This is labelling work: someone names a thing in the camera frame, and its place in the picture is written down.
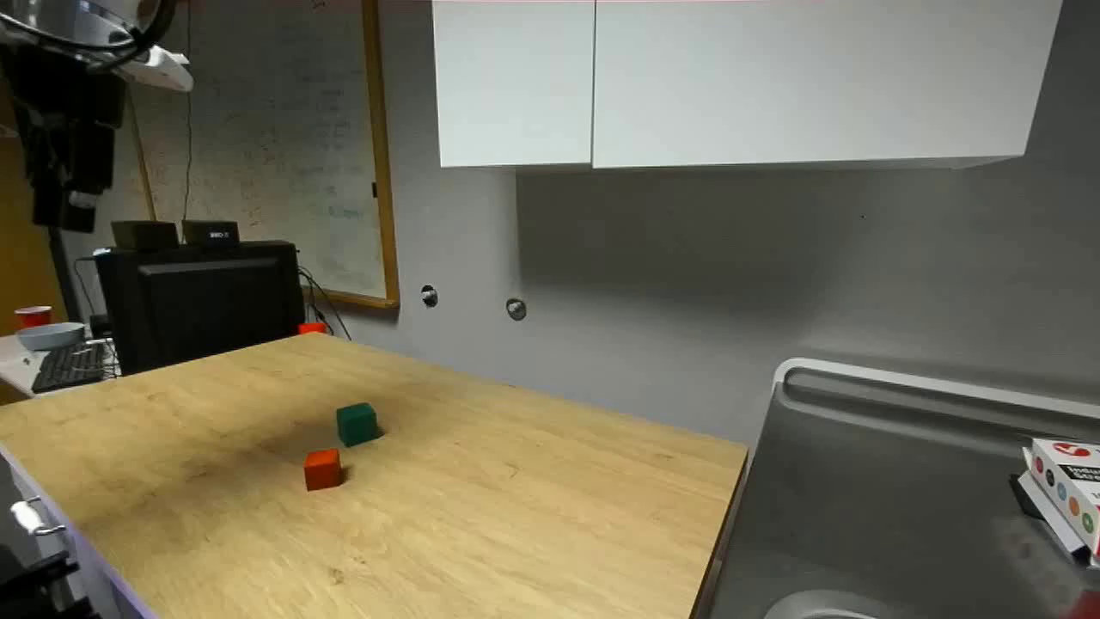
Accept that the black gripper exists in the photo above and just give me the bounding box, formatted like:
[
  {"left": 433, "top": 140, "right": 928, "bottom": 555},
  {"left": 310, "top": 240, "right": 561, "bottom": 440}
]
[{"left": 0, "top": 46, "right": 126, "bottom": 232}]

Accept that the orange block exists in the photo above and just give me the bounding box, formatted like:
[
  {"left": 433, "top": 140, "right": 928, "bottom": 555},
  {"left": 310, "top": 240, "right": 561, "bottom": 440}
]
[{"left": 302, "top": 447, "right": 347, "bottom": 495}]

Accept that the green block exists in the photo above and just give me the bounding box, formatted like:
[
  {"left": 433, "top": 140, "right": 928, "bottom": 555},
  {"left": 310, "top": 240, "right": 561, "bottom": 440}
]
[{"left": 334, "top": 399, "right": 383, "bottom": 451}]

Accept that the black monitor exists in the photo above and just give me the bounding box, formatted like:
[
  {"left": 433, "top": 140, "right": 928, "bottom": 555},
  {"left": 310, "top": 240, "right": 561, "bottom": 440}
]
[
  {"left": 179, "top": 215, "right": 244, "bottom": 246},
  {"left": 107, "top": 215, "right": 181, "bottom": 256}
]

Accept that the red cup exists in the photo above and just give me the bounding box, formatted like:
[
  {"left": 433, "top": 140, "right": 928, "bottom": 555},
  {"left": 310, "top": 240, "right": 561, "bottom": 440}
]
[{"left": 10, "top": 301, "right": 59, "bottom": 334}]

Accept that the white bowl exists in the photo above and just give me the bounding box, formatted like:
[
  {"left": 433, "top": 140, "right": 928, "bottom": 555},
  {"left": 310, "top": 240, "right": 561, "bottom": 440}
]
[{"left": 14, "top": 320, "right": 89, "bottom": 355}]

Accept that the black equipment case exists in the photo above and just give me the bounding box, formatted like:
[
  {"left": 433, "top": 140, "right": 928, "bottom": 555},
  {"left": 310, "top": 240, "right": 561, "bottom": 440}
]
[{"left": 91, "top": 238, "right": 310, "bottom": 378}]

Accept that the wood framed whiteboard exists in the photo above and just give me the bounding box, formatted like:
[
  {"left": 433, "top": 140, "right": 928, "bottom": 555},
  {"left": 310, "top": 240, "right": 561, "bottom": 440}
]
[{"left": 181, "top": 0, "right": 402, "bottom": 320}]

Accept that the black keyboard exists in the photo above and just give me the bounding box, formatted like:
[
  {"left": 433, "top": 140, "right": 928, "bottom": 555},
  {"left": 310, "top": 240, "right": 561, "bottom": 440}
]
[{"left": 31, "top": 340, "right": 112, "bottom": 395}]

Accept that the metal table clamp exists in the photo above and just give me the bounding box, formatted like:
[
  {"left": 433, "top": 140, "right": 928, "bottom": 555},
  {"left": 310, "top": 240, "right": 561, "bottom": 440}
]
[{"left": 0, "top": 454, "right": 86, "bottom": 619}]

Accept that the stainless steel sink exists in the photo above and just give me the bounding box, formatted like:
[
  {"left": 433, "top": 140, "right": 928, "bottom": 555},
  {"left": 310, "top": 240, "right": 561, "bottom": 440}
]
[{"left": 691, "top": 355, "right": 1100, "bottom": 619}]

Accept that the white box with coloured dots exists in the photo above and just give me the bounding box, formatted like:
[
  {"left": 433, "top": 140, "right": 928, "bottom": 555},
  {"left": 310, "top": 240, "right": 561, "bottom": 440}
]
[{"left": 1014, "top": 432, "right": 1100, "bottom": 571}]

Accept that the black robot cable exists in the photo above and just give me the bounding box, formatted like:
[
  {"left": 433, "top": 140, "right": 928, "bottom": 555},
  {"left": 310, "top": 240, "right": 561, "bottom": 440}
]
[{"left": 0, "top": 0, "right": 181, "bottom": 74}]

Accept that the white wall cabinet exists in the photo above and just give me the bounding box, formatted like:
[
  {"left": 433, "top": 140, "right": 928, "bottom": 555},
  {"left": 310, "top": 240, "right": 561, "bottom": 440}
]
[{"left": 428, "top": 0, "right": 1064, "bottom": 171}]

